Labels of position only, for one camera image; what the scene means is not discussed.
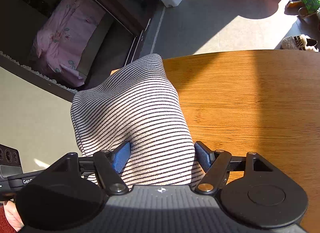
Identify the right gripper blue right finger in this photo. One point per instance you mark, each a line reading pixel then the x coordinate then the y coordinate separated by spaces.
pixel 206 157

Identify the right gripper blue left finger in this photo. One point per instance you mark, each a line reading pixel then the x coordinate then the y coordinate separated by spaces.
pixel 118 159

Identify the striped beige knit garment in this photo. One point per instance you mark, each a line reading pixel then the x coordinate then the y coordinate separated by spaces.
pixel 138 104

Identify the person's left hand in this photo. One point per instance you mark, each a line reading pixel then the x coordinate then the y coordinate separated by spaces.
pixel 12 216

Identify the pink floral bed sheet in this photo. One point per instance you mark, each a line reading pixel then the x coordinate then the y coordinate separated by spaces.
pixel 60 42

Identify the beige fuzzy slipper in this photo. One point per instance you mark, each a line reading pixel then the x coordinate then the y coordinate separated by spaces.
pixel 299 42

